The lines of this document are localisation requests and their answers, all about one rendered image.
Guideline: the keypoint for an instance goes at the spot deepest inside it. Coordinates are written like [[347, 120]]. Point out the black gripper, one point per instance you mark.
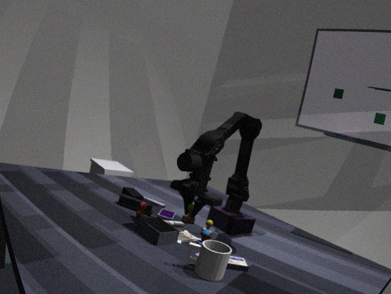
[[203, 198]]

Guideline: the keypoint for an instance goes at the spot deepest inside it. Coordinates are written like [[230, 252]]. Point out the grey mug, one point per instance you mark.
[[212, 260]]

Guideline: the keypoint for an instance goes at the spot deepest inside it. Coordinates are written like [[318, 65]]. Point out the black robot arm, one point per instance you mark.
[[200, 157]]

